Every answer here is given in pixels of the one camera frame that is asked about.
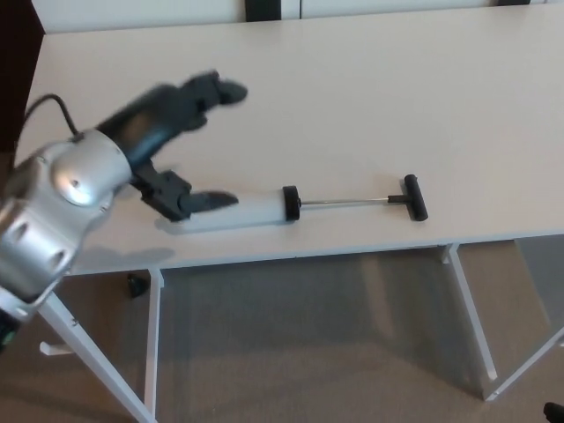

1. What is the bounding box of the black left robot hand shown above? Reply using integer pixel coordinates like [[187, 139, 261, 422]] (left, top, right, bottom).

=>
[[97, 69, 249, 223]]

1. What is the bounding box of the white air pump black handle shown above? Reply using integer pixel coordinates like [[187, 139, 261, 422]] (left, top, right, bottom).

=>
[[174, 174, 429, 235]]

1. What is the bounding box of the white partition panel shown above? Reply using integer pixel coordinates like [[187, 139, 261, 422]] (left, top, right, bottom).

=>
[[299, 0, 564, 19], [33, 0, 303, 34]]

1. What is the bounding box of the small black floor object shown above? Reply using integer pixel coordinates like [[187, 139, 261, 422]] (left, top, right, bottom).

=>
[[126, 272, 149, 299]]

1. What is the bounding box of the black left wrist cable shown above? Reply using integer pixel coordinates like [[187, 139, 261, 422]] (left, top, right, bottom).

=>
[[21, 93, 83, 137]]

